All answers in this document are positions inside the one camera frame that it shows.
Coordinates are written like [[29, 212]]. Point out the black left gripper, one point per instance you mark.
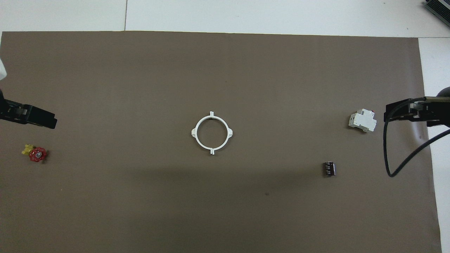
[[38, 116]]

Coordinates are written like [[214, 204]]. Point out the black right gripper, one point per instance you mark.
[[432, 112]]

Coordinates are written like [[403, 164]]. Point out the white half pipe clamp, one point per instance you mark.
[[227, 135], [195, 135]]

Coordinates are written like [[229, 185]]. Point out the white circuit breaker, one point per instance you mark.
[[362, 121]]

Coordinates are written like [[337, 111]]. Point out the grey ribbed device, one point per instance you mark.
[[439, 7]]

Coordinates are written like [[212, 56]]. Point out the black cylindrical capacitor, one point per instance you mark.
[[329, 169]]

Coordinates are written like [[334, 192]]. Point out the brown table mat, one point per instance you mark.
[[140, 196]]

